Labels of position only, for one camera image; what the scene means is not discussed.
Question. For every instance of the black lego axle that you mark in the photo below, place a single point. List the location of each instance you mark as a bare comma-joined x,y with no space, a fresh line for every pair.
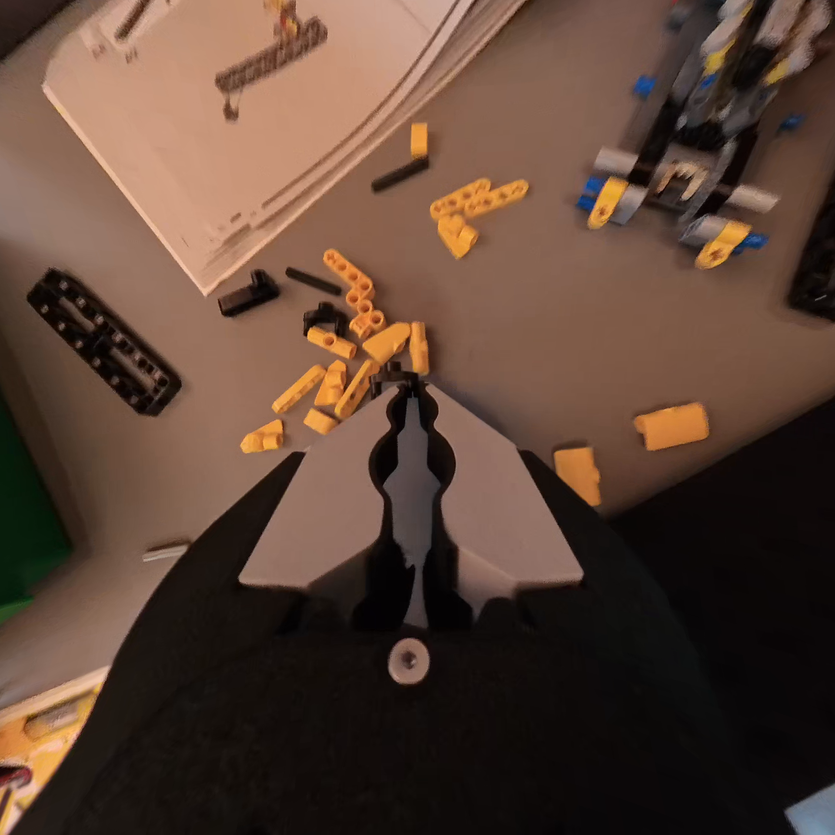
399,175
313,280

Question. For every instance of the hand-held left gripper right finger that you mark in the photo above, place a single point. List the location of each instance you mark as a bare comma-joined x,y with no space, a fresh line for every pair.
512,515

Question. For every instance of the green plastic bin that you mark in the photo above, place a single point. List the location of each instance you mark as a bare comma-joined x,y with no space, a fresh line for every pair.
26,522

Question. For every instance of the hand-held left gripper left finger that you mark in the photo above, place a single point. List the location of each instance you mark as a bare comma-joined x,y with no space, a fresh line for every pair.
313,515

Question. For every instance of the lego instruction booklet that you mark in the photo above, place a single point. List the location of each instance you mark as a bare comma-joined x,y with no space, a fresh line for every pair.
196,130

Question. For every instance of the black perforated chair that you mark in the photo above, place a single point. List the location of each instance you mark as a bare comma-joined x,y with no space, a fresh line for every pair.
750,587

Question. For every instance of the black lego connector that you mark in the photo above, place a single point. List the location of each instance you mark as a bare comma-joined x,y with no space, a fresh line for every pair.
391,375

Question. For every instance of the pile of yellow lego parts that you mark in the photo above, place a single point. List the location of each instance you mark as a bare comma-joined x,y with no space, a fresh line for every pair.
385,342

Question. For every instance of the black claw lego piece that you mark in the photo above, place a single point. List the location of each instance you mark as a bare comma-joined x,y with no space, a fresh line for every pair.
323,319

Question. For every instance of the grey lego axle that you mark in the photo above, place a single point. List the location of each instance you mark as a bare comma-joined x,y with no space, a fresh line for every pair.
166,551

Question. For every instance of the LEGO Corvette box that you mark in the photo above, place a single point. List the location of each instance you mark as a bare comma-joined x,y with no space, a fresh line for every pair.
39,737

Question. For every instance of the black angled lego piece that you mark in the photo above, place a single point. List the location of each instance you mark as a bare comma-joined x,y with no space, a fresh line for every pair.
244,300

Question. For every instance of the lego car model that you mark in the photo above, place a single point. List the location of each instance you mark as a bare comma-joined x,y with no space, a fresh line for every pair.
685,124

